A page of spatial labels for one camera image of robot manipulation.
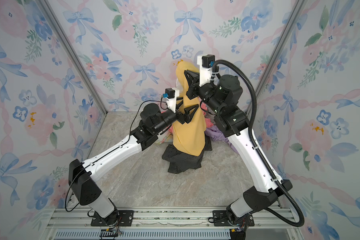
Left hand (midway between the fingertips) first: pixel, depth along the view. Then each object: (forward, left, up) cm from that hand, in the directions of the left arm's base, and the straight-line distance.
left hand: (192, 99), depth 63 cm
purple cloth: (+9, -18, -35) cm, 41 cm away
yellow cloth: (-7, +1, -17) cm, 18 cm away
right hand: (+1, +3, +13) cm, 13 cm away
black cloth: (-12, +5, -32) cm, 35 cm away
